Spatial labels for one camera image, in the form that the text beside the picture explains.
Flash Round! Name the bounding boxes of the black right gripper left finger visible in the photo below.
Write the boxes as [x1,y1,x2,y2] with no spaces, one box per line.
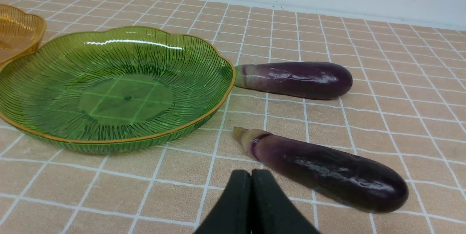
[194,170,252,234]

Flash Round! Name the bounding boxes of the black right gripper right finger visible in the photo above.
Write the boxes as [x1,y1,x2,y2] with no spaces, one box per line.
[251,169,319,234]

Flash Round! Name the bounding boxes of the dark purple eggplant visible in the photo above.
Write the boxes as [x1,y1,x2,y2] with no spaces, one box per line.
[233,127,409,214]

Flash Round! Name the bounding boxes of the purple eggplant with pale stem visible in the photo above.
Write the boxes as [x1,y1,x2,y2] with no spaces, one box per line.
[235,62,353,100]

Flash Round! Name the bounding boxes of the checkered beige tablecloth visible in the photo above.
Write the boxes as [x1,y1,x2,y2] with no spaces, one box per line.
[0,0,466,234]

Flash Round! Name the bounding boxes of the green ribbed glass plate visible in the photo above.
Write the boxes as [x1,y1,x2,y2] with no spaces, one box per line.
[0,26,236,154]

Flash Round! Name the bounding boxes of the amber ribbed glass plate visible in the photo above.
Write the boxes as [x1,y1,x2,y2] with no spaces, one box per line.
[0,4,47,67]

